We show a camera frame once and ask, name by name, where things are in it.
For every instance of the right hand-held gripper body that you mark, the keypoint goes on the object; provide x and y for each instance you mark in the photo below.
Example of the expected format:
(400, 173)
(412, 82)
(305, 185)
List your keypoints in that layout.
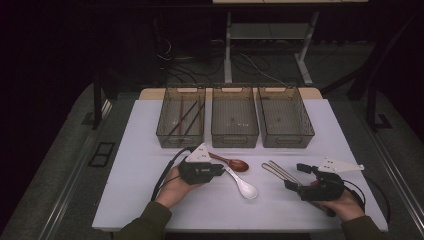
(325, 188)

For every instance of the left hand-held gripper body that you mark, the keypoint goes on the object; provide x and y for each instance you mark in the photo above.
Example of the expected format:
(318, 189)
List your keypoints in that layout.
(195, 173)

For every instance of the brown wooden spoon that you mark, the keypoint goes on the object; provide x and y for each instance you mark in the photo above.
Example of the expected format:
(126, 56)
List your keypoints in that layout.
(238, 165)

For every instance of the white ceramic spoon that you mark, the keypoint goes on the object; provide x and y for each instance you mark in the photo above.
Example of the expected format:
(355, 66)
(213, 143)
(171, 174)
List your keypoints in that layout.
(248, 191)

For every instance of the black chopstick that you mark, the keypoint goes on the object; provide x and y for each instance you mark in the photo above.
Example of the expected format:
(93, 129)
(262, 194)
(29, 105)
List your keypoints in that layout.
(194, 119)
(182, 118)

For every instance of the translucent grey plastic bin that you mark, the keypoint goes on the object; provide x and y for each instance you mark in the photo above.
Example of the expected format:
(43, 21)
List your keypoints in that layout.
(233, 113)
(283, 113)
(173, 100)

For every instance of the person's left hand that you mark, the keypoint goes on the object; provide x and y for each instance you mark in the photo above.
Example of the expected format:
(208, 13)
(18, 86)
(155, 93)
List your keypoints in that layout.
(173, 191)

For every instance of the person's right hand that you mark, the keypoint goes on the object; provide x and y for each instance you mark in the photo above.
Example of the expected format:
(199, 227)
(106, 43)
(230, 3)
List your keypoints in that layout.
(348, 208)

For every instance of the black metal stand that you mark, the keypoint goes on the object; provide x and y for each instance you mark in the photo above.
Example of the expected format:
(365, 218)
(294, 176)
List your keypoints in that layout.
(372, 110)
(97, 106)

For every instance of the grey metal stand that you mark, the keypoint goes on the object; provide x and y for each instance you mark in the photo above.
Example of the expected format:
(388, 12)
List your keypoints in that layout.
(227, 50)

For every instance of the metal floor rail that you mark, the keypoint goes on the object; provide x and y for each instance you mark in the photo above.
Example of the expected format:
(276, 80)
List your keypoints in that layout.
(71, 186)
(400, 180)

